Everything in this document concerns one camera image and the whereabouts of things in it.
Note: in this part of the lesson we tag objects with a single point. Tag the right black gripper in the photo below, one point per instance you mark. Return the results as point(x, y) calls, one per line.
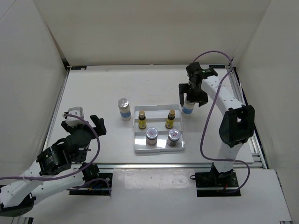
point(202, 99)

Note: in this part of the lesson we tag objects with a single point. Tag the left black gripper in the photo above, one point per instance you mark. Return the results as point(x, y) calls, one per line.
point(86, 125)

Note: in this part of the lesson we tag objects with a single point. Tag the tall jar blue label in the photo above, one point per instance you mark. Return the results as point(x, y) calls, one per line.
point(124, 108)
point(187, 108)

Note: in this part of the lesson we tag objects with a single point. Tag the small yellow bottle front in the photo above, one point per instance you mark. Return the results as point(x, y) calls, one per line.
point(170, 119)

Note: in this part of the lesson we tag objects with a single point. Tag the small yellow bottle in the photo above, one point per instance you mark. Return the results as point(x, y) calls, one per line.
point(142, 120)
point(170, 119)

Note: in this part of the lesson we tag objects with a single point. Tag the spice jar white lid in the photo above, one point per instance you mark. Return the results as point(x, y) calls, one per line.
point(173, 137)
point(151, 136)

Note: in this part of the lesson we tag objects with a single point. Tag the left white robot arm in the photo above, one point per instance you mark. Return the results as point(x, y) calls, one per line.
point(60, 167)

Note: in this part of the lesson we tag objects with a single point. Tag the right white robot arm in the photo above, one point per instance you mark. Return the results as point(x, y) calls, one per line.
point(222, 165)

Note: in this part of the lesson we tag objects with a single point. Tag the white divided organizer tray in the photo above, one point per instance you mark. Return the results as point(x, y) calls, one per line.
point(156, 117)

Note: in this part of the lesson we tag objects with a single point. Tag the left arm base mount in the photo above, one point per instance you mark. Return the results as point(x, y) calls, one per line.
point(98, 184)

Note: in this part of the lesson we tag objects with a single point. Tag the left aluminium rail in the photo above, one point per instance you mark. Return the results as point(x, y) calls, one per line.
point(55, 112)

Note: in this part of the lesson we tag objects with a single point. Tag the aluminium rail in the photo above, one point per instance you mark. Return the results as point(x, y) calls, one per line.
point(247, 115)
point(152, 165)
point(55, 112)

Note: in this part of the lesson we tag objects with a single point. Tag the front aluminium rail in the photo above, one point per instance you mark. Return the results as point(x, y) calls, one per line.
point(152, 165)

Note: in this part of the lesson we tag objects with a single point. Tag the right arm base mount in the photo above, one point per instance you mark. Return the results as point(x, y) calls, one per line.
point(206, 186)

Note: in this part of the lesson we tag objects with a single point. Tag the right aluminium rail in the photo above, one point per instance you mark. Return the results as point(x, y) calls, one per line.
point(247, 115)

